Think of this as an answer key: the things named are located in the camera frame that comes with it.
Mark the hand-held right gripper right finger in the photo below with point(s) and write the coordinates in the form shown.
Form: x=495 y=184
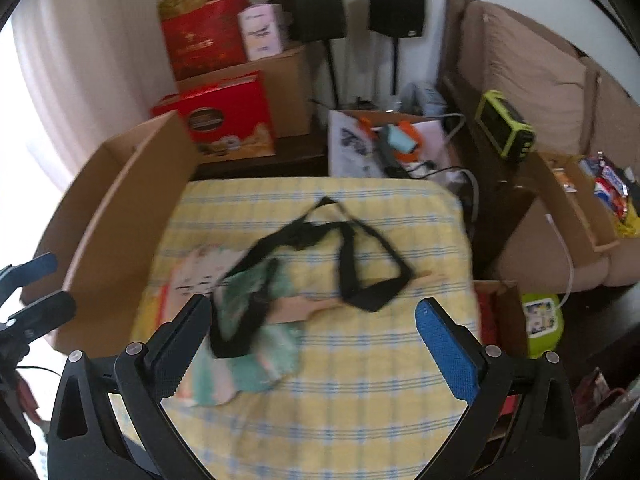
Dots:
x=445 y=350

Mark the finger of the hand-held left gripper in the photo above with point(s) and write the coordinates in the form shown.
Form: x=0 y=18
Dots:
x=45 y=310
x=35 y=266

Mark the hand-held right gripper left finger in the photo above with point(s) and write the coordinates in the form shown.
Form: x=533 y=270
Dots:
x=175 y=350

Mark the large cardboard box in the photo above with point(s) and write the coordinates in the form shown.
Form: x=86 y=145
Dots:
x=125 y=200

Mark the small cardboard box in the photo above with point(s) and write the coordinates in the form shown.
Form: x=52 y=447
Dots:
x=510 y=310

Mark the green lidded container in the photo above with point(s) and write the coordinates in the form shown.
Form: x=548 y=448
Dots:
x=542 y=322

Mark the yellow plaid cloth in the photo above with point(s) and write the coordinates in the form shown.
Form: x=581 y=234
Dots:
x=350 y=410

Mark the cardboard snack box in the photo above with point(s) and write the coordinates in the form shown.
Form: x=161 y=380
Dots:
x=575 y=210

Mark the white sheer curtain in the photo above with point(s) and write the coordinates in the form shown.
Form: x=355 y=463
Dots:
x=75 y=60

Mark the teal and orange device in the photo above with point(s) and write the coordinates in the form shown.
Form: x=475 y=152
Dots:
x=397 y=140

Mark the box with orange tools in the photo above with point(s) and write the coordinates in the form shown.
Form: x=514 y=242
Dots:
x=345 y=150

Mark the dark wooden side table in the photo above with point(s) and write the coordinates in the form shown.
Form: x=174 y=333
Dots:
x=300 y=160

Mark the green portable radio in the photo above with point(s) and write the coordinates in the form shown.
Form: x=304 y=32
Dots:
x=505 y=127

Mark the red gift box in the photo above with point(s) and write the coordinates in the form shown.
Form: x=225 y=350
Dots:
x=225 y=115

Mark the grey electronic device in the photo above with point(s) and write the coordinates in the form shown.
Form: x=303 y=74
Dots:
x=422 y=97

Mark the closed brown cardboard box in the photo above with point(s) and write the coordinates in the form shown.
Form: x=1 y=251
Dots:
x=290 y=95

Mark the red gift bag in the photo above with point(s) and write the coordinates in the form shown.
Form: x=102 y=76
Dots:
x=205 y=40

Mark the black speaker stand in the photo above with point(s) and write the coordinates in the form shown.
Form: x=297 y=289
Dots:
x=332 y=75
x=395 y=67

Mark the brown sofa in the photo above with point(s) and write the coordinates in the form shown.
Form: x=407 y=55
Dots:
x=530 y=60

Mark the pink tissue pack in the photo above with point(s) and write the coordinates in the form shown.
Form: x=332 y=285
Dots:
x=262 y=32

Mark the black speaker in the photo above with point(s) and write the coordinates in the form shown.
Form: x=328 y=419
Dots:
x=315 y=7
x=396 y=5

